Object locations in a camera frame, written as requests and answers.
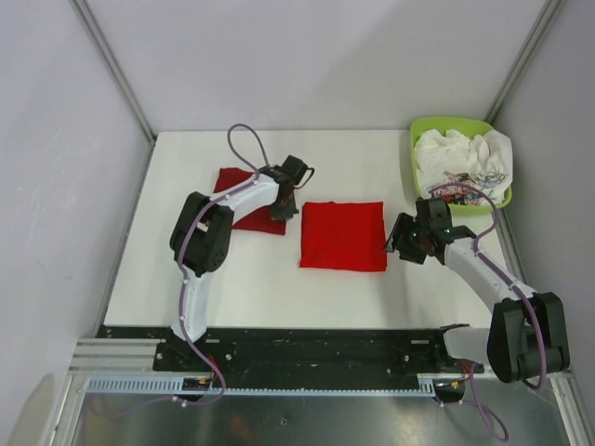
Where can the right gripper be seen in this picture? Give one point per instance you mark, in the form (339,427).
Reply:
(404,224)

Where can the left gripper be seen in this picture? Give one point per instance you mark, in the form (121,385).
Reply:
(286,214)

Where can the dark red shirt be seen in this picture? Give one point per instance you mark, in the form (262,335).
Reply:
(260,220)

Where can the bright red kungfu t-shirt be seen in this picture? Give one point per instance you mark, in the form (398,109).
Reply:
(343,236)

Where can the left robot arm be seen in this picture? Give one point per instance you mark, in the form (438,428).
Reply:
(201,238)

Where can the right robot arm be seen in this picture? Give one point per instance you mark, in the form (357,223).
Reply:
(527,338)

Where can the white printed t-shirt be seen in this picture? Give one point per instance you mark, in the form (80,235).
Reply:
(464,170)

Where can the green plastic basket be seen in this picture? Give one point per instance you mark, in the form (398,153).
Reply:
(470,128)

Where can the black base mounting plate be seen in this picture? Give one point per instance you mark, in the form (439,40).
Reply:
(309,356)

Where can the white cable duct rail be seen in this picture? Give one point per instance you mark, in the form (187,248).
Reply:
(420,385)

